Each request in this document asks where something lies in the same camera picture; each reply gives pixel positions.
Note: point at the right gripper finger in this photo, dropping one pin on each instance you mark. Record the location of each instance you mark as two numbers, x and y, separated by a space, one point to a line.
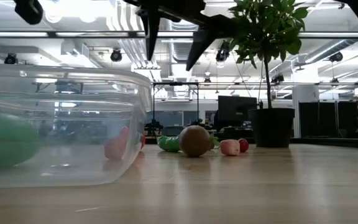
151 28
204 40

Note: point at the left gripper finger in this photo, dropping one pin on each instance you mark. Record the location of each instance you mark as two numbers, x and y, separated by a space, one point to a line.
30 11

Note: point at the brown toy kiwi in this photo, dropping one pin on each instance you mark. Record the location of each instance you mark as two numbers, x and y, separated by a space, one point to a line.
194 141

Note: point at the red toy strawberry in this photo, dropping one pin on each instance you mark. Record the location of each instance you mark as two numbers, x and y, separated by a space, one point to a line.
213 141
244 145

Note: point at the green toy pepper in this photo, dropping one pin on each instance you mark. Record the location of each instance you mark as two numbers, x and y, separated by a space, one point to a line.
168 143

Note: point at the pink toy fruit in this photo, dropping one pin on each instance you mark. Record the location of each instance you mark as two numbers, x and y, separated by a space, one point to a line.
229 147

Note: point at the clear plastic tupperware container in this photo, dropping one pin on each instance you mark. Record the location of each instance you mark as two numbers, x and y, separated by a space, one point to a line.
73 169

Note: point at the black ceiling spot lamp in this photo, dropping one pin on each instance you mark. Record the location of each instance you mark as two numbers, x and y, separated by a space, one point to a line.
336 57
10 59
223 55
278 78
116 55

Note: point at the green leafy plant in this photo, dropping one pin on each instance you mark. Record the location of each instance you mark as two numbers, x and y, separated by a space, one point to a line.
269 28

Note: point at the black computer monitor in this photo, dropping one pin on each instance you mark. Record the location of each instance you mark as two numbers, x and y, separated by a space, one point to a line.
236 109

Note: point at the black plant pot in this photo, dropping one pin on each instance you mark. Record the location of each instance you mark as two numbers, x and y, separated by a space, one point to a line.
270 127

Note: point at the white pillar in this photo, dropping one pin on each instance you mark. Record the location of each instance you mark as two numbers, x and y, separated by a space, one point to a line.
304 96

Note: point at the dark office partition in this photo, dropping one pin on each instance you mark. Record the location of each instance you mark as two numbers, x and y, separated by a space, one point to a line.
328 115

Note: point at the black aluminium rig frame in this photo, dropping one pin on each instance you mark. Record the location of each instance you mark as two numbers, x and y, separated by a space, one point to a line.
73 34

